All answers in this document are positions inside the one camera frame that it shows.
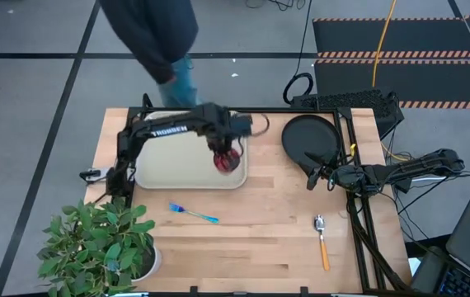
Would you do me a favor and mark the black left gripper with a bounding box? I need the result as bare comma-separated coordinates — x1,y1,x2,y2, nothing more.
205,123,245,160

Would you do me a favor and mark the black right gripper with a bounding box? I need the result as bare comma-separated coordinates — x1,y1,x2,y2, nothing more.
303,151,369,195

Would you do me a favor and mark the red faceted plastic cup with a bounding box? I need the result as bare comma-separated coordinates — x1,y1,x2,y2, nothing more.
213,147,242,174

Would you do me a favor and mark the black round plate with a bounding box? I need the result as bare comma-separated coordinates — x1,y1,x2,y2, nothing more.
280,114,342,175

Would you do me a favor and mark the beige plastic tray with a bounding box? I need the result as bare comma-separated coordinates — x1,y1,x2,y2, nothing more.
134,110,249,191

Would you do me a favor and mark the iridescent blue metal fork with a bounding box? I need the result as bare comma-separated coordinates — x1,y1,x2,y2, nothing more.
168,201,220,225

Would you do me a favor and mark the orange-handled metal spoon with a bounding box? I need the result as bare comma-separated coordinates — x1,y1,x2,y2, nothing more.
313,214,331,272

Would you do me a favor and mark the black perforated computer tower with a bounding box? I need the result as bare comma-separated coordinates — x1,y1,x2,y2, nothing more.
290,88,405,140

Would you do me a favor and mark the black hazard-striped floor mat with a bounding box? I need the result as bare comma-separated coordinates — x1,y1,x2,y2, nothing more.
312,16,470,59
313,59,470,111

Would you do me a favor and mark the white plant pot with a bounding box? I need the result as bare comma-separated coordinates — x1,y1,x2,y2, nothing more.
129,243,163,284

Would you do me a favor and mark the person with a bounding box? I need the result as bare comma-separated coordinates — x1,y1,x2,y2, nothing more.
98,0,203,109

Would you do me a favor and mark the green leafy plant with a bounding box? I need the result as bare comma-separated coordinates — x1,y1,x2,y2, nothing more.
36,196,157,297

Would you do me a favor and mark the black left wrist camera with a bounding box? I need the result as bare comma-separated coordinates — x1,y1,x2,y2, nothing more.
228,113,255,137

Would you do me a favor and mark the grey left gripper cable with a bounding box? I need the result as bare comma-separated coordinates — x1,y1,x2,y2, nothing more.
251,113,270,138

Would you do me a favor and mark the black aluminium table frame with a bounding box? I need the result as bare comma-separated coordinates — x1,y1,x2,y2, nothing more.
126,106,410,295

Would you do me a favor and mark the black hanging cable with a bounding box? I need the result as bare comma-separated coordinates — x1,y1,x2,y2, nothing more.
282,0,315,106

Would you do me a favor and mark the black clamp bracket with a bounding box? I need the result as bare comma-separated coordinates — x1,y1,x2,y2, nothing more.
78,167,113,185

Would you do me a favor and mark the yellow hanging cable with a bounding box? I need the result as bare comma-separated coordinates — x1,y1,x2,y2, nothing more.
372,0,409,163

